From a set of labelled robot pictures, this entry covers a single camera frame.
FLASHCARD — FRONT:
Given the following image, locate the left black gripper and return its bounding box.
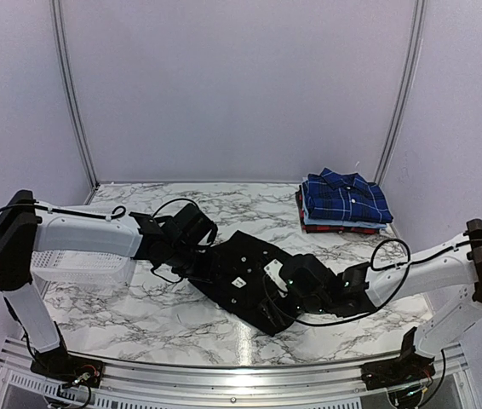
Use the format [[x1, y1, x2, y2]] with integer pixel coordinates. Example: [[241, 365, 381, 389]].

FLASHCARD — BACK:
[[167, 241, 223, 283]]

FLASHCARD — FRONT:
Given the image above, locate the black long sleeve shirt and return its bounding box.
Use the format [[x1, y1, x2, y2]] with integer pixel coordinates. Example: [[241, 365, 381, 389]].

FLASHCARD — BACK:
[[189, 231, 379, 337]]

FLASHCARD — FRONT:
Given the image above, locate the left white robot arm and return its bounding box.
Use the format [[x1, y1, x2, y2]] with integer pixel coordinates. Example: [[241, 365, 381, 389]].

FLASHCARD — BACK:
[[0, 190, 217, 379]]

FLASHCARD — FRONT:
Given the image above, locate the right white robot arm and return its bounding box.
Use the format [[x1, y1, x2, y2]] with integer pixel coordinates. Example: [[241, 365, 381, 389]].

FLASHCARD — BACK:
[[262, 219, 482, 382]]

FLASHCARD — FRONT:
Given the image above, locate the red plaid folded shirt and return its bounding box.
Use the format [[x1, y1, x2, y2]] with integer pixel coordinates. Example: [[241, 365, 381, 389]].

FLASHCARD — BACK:
[[295, 189, 382, 234]]

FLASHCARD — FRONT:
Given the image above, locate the blue plaid folded shirt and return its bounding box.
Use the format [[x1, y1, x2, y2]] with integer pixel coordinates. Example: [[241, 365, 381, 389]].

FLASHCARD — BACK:
[[301, 168, 393, 224]]

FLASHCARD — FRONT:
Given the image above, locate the white plastic basket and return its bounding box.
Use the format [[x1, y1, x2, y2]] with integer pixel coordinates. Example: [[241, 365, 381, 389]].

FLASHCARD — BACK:
[[31, 251, 136, 285]]

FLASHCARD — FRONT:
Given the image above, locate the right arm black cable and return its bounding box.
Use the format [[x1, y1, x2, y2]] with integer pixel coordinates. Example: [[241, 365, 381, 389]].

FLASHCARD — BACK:
[[296, 238, 482, 327]]

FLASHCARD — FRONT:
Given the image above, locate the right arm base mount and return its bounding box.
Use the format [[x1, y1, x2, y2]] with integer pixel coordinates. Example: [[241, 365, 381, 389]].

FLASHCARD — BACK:
[[361, 358, 435, 390]]

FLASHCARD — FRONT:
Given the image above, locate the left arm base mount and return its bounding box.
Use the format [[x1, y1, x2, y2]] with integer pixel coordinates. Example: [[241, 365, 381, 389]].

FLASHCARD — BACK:
[[31, 349, 104, 388]]

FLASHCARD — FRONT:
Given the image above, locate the front aluminium rail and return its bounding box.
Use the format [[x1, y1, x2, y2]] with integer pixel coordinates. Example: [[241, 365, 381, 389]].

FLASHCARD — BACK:
[[0, 336, 470, 409]]

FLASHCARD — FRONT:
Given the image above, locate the left aluminium frame post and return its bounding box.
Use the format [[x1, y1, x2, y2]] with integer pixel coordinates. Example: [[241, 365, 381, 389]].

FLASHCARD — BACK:
[[49, 0, 100, 190]]

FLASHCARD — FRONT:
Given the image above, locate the aluminium frame post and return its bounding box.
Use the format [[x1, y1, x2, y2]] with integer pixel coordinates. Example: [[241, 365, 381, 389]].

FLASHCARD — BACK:
[[49, 0, 100, 190], [372, 0, 427, 184]]

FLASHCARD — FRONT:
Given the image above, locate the right aluminium frame post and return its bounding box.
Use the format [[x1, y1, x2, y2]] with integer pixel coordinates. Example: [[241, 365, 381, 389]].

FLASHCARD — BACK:
[[372, 0, 427, 184]]

